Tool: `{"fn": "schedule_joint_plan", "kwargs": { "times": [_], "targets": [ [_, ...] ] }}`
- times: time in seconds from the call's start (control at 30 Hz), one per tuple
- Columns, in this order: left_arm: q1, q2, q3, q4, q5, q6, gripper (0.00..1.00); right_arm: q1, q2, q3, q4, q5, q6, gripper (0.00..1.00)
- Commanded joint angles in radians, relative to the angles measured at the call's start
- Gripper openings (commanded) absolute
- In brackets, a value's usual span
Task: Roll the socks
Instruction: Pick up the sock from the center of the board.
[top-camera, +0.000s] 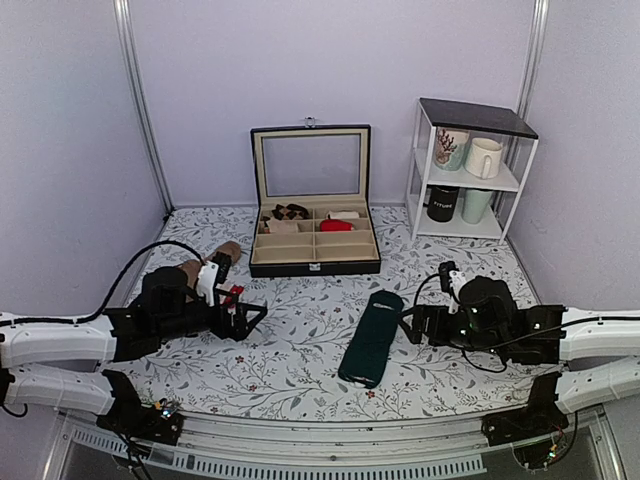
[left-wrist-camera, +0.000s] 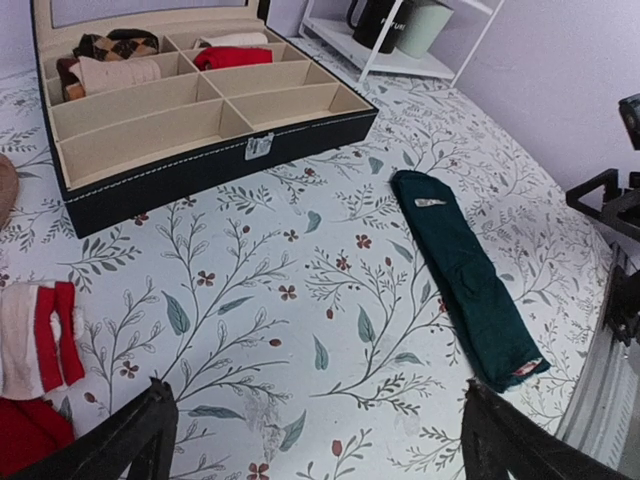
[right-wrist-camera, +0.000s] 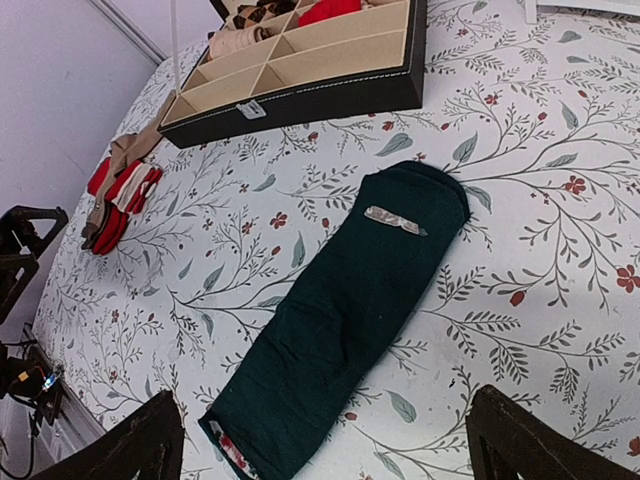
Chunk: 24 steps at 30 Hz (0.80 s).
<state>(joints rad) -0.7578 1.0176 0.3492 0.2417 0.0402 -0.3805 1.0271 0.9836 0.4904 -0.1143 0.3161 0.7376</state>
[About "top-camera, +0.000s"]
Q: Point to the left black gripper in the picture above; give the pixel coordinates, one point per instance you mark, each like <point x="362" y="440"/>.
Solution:
<point x="239" y="330"/>

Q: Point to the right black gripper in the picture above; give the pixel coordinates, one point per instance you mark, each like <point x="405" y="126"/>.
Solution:
<point x="437" y="313"/>

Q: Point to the dark green christmas sock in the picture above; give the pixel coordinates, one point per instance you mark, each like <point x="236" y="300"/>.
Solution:
<point x="364" y="361"/>

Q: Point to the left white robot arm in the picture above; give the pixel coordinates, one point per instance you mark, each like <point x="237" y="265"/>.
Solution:
<point x="65" y="362"/>

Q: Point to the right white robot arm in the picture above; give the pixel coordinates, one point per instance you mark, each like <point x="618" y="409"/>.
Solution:
<point x="557" y="335"/>

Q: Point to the red striped sock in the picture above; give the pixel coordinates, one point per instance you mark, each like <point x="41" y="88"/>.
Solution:
<point x="229" y="294"/>

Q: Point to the brown sock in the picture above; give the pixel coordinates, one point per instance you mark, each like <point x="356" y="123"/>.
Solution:
<point x="192" y="267"/>

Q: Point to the argyle rolled sock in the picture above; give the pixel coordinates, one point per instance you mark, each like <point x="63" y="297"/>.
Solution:
<point x="290" y="212"/>

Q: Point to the black compartment storage box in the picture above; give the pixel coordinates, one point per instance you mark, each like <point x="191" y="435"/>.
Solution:
<point x="322" y="168"/>

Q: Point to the red rolled sock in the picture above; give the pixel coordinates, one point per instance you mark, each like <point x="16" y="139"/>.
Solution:
<point x="335" y="225"/>

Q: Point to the black ceramic mug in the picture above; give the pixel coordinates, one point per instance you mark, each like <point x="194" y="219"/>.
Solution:
<point x="442" y="202"/>

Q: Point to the cream rolled sock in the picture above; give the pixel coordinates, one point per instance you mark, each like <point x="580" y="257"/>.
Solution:
<point x="343" y="215"/>

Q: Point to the mint green mug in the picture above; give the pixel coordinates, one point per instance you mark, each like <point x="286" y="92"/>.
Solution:
<point x="476" y="202"/>

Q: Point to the white two-tier shelf rack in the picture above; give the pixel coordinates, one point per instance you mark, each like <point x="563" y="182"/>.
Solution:
<point x="503" y="125"/>

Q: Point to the cream ceramic mug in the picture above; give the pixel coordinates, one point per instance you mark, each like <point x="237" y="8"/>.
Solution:
<point x="484" y="158"/>

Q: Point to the floral ceramic mug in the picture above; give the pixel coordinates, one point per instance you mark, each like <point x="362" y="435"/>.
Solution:
<point x="451" y="148"/>

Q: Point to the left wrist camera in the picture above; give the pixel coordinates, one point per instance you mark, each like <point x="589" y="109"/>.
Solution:
<point x="211" y="274"/>

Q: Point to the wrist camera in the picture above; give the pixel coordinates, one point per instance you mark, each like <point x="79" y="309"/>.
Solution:
<point x="211" y="274"/>
<point x="451" y="281"/>

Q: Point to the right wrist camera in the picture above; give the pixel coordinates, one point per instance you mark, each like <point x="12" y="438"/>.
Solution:
<point x="451" y="281"/>

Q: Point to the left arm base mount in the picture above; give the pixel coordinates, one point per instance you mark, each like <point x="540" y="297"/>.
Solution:
<point x="129" y="417"/>

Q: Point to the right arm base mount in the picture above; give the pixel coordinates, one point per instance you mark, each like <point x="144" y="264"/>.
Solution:
<point x="538" y="417"/>

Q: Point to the aluminium front rail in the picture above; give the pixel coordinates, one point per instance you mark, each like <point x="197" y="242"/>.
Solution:
<point x="400" y="431"/>

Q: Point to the left aluminium frame post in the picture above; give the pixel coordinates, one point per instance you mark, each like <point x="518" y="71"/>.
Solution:
<point x="126" y="37"/>

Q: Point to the aluminium frame post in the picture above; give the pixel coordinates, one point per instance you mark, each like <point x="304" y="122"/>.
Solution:
<point x="126" y="37"/>
<point x="533" y="56"/>

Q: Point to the right aluminium frame post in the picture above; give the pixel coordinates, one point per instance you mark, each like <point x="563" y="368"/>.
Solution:
<point x="533" y="56"/>

